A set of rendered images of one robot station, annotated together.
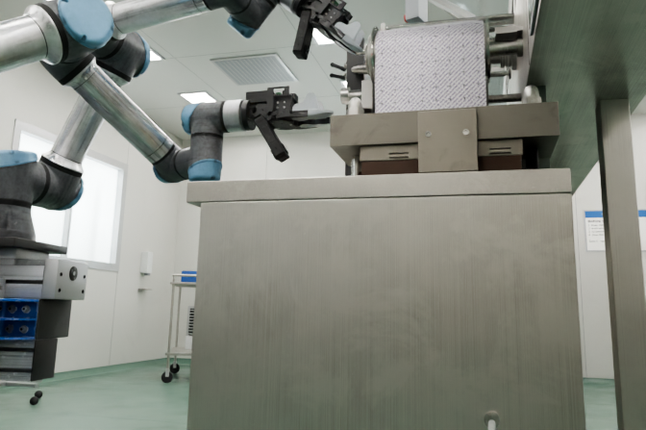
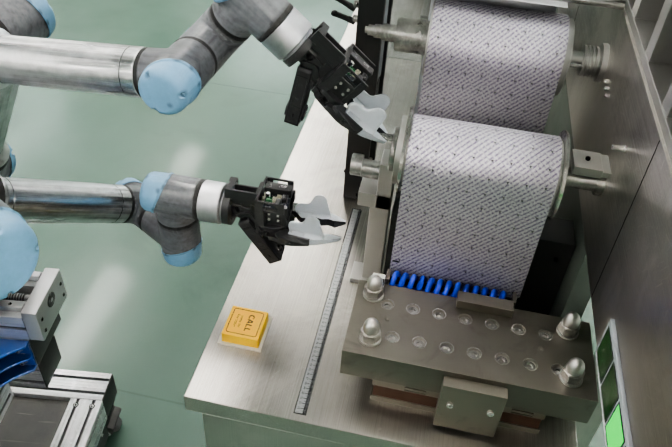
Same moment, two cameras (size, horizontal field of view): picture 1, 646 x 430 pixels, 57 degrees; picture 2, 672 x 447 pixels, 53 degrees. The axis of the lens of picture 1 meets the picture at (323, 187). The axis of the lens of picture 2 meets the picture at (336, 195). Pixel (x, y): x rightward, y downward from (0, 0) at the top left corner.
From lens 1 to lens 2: 130 cm
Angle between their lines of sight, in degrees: 51
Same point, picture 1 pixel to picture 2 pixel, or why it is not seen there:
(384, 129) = (402, 375)
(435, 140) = (456, 409)
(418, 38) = (465, 177)
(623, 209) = not seen: hidden behind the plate
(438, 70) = (482, 219)
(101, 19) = (20, 254)
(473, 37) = (538, 195)
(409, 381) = not seen: outside the picture
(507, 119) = (538, 401)
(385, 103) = (407, 236)
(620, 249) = not seen: hidden behind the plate
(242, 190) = (246, 417)
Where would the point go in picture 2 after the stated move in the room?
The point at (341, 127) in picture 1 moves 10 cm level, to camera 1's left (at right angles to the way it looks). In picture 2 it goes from (354, 362) to (292, 363)
